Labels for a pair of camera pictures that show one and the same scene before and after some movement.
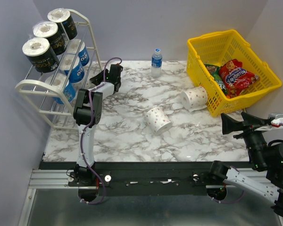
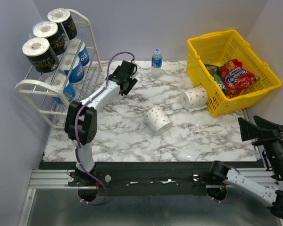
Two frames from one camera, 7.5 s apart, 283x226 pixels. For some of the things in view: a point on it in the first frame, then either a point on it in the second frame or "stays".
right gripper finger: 228,125 -> 250,131
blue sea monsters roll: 77,47 stays
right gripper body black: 255,143 -> 278,155
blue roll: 62,81 stays
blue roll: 70,64 stays
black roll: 49,30 stays
